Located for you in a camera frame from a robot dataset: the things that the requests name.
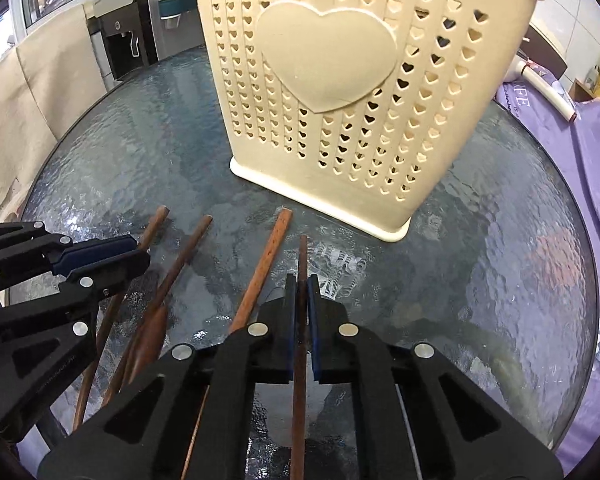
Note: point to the beige cloth cover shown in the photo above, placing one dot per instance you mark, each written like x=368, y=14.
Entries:
x=34, y=110

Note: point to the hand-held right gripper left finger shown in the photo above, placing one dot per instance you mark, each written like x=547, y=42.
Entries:
x=291, y=332

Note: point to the water dispenser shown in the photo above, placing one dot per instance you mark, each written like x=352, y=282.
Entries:
x=124, y=25

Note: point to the brown wooden chopstick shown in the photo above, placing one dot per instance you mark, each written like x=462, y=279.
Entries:
x=189, y=250
x=157, y=222
x=267, y=265
x=302, y=260

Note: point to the beige plastic utensil holder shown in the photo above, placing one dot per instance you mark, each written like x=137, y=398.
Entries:
x=325, y=60

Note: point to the teal cup holder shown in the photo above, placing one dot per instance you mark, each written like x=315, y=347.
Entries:
x=175, y=12

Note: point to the white pan with glass lid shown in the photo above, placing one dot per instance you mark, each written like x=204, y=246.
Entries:
x=545, y=92

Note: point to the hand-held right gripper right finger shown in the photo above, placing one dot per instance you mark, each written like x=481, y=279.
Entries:
x=314, y=332

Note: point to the purple floral cloth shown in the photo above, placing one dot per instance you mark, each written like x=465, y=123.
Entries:
x=590, y=260

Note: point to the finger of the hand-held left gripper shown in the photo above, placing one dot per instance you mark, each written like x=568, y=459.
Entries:
x=114, y=267
x=94, y=252

